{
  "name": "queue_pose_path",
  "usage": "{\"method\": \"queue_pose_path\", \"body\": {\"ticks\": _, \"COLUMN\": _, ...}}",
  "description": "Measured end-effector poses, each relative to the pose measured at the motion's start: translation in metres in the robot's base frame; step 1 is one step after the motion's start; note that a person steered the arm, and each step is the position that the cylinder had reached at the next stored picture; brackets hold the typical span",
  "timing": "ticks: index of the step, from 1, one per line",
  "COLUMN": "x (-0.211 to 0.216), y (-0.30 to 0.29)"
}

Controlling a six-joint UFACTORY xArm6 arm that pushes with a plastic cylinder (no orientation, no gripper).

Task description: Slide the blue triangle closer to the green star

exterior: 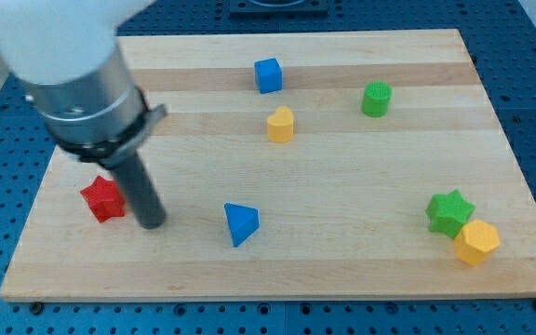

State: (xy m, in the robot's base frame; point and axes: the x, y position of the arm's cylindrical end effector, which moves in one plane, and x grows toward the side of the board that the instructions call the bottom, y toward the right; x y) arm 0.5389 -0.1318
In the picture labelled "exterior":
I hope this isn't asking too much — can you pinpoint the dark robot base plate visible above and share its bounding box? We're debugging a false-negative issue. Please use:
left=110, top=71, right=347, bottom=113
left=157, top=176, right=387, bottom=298
left=226, top=0, right=329, bottom=17

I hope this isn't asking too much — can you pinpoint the blue triangle block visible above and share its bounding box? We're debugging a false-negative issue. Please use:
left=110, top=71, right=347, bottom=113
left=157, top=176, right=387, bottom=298
left=224, top=203, right=260, bottom=248

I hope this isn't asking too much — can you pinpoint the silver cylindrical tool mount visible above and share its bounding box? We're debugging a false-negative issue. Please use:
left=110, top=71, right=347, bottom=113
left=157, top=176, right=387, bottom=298
left=21, top=47, right=168, bottom=168

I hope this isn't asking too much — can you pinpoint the wooden board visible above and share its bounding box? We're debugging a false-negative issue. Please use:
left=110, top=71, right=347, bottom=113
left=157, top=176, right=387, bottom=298
left=0, top=29, right=536, bottom=302

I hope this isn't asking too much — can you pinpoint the green cylinder block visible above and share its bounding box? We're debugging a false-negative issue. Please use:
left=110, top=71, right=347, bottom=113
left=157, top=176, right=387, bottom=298
left=361, top=81, right=393, bottom=117

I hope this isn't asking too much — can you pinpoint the green star block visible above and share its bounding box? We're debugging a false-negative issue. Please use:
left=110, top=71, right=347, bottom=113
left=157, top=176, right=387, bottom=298
left=425, top=190, right=476, bottom=239

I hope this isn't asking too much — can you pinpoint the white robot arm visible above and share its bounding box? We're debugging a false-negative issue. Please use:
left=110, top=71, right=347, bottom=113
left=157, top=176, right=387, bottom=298
left=0, top=0, right=167, bottom=229

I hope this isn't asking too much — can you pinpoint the yellow heart block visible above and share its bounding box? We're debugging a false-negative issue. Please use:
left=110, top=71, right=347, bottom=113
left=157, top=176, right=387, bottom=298
left=266, top=106, right=295, bottom=143

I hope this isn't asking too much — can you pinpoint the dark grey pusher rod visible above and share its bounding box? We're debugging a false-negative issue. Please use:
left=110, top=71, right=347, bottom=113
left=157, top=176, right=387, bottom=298
left=110, top=153, right=166, bottom=230

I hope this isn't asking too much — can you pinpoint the yellow hexagon block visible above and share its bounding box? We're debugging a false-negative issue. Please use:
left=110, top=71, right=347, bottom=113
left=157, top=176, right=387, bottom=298
left=454, top=220, right=501, bottom=266

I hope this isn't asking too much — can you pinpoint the blue cube block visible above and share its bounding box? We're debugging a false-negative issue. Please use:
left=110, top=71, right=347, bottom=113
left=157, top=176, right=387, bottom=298
left=254, top=58, right=283, bottom=94

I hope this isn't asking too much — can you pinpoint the red star block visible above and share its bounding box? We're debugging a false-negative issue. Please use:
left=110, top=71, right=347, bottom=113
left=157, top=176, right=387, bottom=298
left=80, top=176, right=126, bottom=223

